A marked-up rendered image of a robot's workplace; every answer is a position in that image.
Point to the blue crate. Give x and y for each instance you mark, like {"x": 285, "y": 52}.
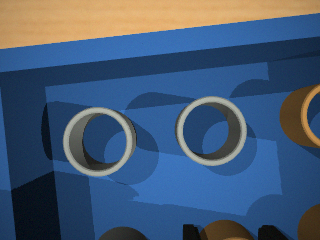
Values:
{"x": 151, "y": 77}

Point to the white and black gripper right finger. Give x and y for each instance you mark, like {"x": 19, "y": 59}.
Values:
{"x": 270, "y": 232}

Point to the bronze bushing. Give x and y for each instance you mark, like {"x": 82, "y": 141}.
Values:
{"x": 293, "y": 116}
{"x": 225, "y": 230}
{"x": 309, "y": 224}

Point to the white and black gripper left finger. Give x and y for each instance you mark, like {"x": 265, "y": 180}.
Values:
{"x": 190, "y": 232}

